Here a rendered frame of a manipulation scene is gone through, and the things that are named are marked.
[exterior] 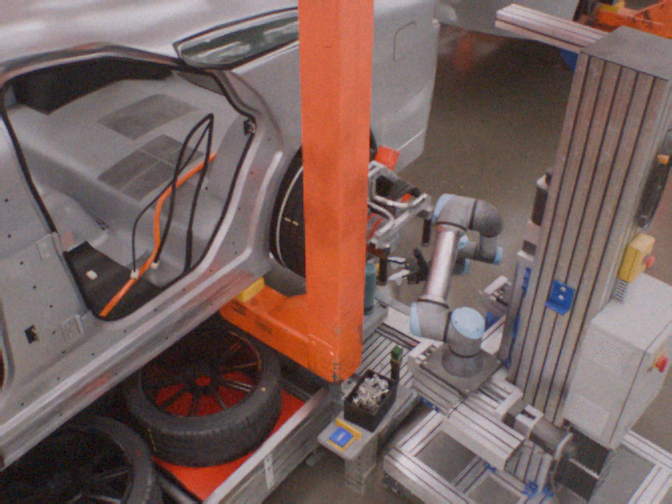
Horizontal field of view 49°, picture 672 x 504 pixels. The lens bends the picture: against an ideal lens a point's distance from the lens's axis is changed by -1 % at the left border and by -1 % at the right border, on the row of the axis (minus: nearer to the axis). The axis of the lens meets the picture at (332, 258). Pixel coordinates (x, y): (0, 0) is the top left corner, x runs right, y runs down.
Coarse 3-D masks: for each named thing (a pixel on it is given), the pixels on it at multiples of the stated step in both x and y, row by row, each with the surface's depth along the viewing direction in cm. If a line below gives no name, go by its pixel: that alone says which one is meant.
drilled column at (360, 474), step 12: (372, 444) 306; (360, 456) 305; (372, 456) 312; (348, 468) 317; (360, 468) 310; (372, 468) 320; (348, 480) 322; (360, 480) 315; (372, 480) 324; (360, 492) 321
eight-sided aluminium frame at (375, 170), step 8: (368, 168) 319; (376, 168) 318; (384, 168) 321; (368, 176) 313; (376, 176) 318; (384, 176) 325; (392, 176) 330; (368, 184) 315; (392, 184) 339; (400, 200) 346; (392, 208) 353; (368, 256) 352
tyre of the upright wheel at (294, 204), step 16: (288, 176) 315; (288, 208) 313; (384, 208) 355; (272, 224) 319; (288, 224) 314; (304, 224) 309; (272, 240) 324; (288, 240) 317; (304, 240) 311; (272, 256) 334; (288, 256) 323; (304, 256) 315; (304, 272) 325
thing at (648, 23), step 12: (600, 12) 579; (612, 12) 573; (624, 12) 573; (636, 12) 573; (648, 12) 558; (660, 12) 553; (600, 24) 584; (612, 24) 578; (624, 24) 572; (636, 24) 566; (648, 24) 560; (660, 24) 555; (660, 36) 559
